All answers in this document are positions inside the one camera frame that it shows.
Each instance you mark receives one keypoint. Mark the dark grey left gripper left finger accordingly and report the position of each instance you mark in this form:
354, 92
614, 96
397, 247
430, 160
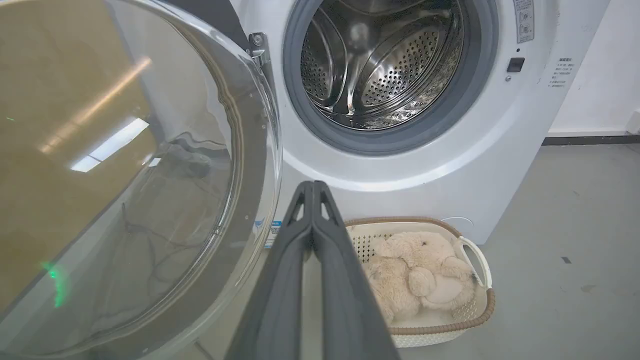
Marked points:
280, 300

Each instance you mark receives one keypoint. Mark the steel perforated washer drum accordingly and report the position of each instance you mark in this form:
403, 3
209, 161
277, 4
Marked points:
382, 60

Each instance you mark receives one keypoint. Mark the white warning label sticker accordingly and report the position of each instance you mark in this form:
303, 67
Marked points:
524, 20

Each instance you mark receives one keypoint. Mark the beige plush teddy bear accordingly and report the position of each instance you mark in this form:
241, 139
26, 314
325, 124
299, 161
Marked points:
425, 275

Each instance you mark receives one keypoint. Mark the glass washer door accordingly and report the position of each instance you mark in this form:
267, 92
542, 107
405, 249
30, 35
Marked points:
125, 175

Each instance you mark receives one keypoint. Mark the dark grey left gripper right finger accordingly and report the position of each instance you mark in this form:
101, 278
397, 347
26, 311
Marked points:
345, 300

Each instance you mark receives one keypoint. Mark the white front-load washing machine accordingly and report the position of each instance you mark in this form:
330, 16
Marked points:
450, 165

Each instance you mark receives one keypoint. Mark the black door latch socket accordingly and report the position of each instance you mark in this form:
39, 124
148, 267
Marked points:
515, 64

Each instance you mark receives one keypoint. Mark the metal door hinge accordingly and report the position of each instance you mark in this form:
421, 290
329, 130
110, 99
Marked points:
259, 50

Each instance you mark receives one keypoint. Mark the white plastic laundry basket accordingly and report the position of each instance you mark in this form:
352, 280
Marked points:
477, 305

